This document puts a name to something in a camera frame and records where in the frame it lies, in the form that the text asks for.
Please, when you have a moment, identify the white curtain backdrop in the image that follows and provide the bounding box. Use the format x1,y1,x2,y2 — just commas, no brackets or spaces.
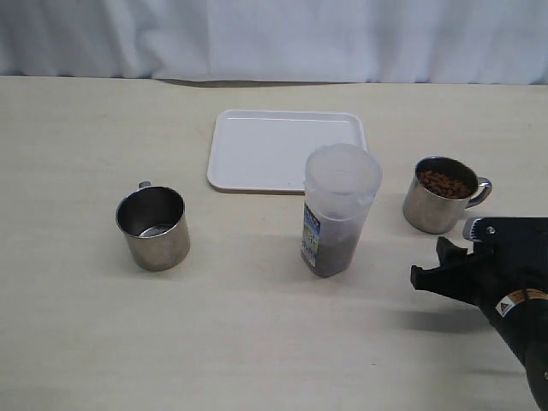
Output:
1,1,547,84

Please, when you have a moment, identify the white plastic tray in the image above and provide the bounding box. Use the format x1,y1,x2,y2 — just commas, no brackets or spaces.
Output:
206,110,367,195

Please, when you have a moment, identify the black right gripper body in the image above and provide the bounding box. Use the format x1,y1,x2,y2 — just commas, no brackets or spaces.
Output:
444,246,547,317

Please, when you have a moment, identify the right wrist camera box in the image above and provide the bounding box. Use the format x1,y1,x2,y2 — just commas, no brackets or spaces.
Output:
462,217,547,266

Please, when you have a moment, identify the steel mug with pellets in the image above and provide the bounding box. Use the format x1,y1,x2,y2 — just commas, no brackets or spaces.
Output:
402,156,492,235

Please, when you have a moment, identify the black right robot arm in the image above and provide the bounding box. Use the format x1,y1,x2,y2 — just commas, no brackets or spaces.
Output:
410,235,547,410

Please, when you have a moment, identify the translucent plastic container with label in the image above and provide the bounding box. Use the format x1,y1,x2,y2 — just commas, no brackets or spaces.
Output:
301,143,383,277

